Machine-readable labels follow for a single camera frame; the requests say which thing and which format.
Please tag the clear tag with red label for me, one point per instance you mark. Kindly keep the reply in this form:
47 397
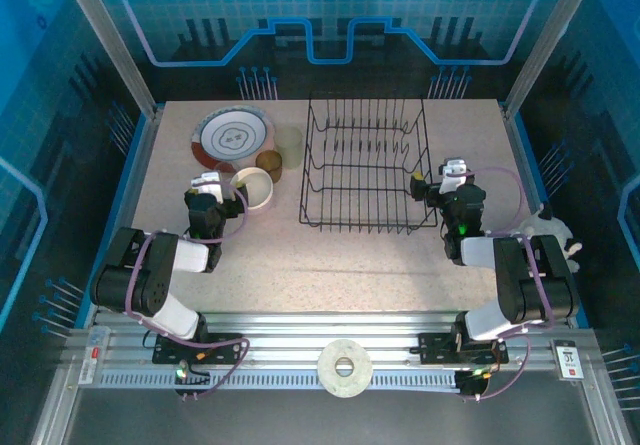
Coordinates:
95 355

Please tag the blue table edge strip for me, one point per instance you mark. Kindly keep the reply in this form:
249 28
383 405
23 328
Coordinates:
116 215
530 155

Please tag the black and white plush toy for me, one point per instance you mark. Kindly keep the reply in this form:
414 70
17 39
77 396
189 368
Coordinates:
545 225

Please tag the white plate blue-grey rim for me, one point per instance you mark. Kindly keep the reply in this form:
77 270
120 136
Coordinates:
232 135

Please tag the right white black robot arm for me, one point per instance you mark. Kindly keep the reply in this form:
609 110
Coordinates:
530 285

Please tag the clear drinking glass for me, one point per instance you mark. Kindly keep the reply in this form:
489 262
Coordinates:
226 167

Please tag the aluminium frame post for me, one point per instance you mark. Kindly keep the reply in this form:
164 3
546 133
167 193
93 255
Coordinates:
548 40
116 45

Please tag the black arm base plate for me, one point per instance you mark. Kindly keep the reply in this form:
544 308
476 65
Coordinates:
225 347
435 347

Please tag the white tape roll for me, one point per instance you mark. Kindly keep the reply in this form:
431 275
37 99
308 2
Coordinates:
330 370

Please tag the clear lilac glass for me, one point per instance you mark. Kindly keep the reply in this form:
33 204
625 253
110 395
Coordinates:
261 207

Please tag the pale green tumbler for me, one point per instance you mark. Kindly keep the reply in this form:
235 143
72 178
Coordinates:
290 147

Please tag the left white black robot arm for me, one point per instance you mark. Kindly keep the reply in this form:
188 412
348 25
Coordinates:
135 275

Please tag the amber drinking glass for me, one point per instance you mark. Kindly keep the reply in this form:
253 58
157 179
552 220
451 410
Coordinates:
270 162

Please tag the small black circuit board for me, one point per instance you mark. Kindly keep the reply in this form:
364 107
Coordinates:
472 382
192 377

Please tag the white label card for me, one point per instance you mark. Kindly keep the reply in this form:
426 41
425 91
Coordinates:
569 362

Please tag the aluminium frame rail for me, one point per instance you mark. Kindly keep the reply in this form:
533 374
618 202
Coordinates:
300 325

